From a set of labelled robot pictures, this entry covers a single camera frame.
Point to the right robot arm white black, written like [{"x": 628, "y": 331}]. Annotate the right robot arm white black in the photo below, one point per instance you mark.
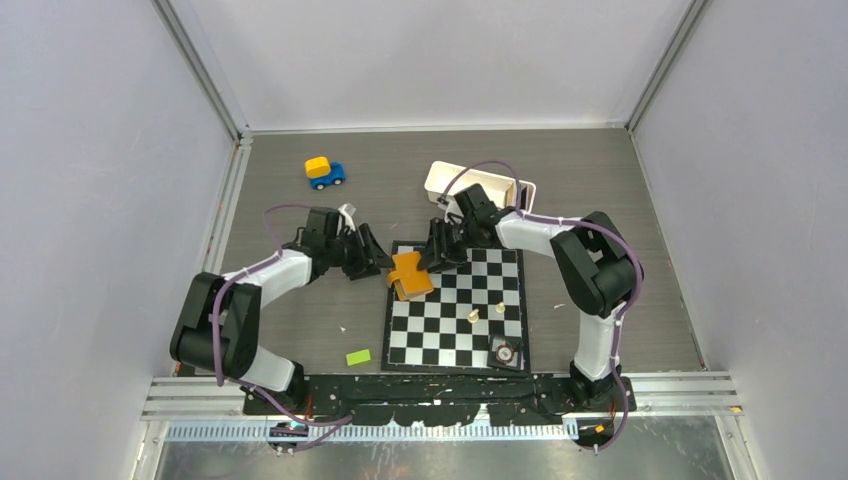
[{"x": 600, "y": 271}]

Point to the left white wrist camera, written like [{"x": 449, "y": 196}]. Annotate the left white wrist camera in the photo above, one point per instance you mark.
[{"x": 347, "y": 223}]

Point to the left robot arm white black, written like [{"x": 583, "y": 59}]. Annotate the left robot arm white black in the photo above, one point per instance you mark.
[{"x": 218, "y": 327}]

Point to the small black framed round object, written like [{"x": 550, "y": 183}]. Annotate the small black framed round object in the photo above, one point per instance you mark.
[{"x": 505, "y": 353}]

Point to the green rectangular block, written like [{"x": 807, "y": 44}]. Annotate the green rectangular block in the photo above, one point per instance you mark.
[{"x": 359, "y": 357}]

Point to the white rectangular plastic tray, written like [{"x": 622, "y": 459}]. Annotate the white rectangular plastic tray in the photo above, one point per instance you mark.
[{"x": 443, "y": 181}]

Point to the black white chessboard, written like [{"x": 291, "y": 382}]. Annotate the black white chessboard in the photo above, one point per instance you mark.
[{"x": 431, "y": 333}]

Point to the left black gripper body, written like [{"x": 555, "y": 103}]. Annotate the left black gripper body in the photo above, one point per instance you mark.
[{"x": 350, "y": 254}]

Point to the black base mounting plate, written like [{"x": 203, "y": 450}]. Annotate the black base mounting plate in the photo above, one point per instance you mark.
[{"x": 436, "y": 400}]

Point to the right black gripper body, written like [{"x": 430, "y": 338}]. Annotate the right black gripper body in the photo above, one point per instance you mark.
[{"x": 454, "y": 239}]

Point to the blue yellow toy car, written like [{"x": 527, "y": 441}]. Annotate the blue yellow toy car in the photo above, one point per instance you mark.
[{"x": 321, "y": 172}]

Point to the beige chess pawn left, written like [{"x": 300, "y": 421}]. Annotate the beige chess pawn left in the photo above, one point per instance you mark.
[{"x": 473, "y": 316}]

